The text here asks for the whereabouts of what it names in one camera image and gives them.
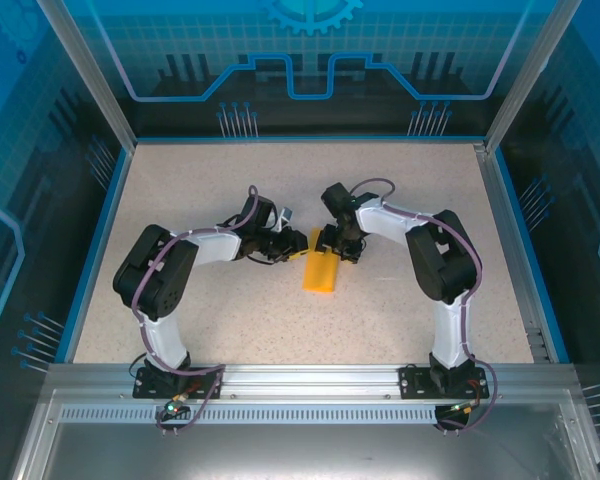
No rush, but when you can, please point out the yellow paper sheet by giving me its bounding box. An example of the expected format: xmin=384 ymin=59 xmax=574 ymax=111
xmin=300 ymin=225 xmax=342 ymax=294

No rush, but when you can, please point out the blue table border strip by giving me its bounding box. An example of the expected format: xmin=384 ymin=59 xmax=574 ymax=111
xmin=62 ymin=147 xmax=134 ymax=365
xmin=494 ymin=148 xmax=571 ymax=364

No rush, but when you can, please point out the grey metal tray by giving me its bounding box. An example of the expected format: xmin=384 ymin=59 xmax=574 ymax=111
xmin=9 ymin=389 xmax=600 ymax=480

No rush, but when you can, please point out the blue printed back panel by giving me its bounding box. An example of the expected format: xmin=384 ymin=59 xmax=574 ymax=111
xmin=62 ymin=0 xmax=546 ymax=139

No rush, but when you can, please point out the blue printed side panel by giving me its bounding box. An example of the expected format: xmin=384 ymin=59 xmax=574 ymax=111
xmin=0 ymin=0 xmax=131 ymax=480
xmin=494 ymin=0 xmax=600 ymax=451

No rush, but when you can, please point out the aluminium mounting rail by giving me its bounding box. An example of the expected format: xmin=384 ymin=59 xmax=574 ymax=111
xmin=44 ymin=363 xmax=579 ymax=401

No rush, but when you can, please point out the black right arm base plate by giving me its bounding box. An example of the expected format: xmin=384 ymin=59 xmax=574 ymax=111
xmin=398 ymin=364 xmax=491 ymax=400

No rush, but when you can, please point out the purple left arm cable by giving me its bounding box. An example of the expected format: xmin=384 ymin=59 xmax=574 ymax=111
xmin=129 ymin=184 xmax=260 ymax=435

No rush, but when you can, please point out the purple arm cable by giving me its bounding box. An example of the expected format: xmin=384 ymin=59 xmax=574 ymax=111
xmin=350 ymin=178 xmax=501 ymax=437
xmin=129 ymin=184 xmax=260 ymax=435

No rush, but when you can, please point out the slotted aluminium cable duct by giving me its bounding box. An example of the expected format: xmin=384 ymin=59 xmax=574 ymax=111
xmin=59 ymin=405 xmax=549 ymax=426

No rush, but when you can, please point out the aluminium side rail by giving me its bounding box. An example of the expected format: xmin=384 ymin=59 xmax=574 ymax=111
xmin=472 ymin=142 xmax=556 ymax=365

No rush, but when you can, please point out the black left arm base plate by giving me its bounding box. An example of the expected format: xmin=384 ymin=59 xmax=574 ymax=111
xmin=132 ymin=364 xmax=225 ymax=400

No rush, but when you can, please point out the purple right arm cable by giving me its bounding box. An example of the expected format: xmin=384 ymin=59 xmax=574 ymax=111
xmin=350 ymin=178 xmax=501 ymax=437

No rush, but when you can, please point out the aluminium frame post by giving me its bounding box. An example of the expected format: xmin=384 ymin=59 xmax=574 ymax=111
xmin=35 ymin=0 xmax=137 ymax=151
xmin=483 ymin=0 xmax=577 ymax=152

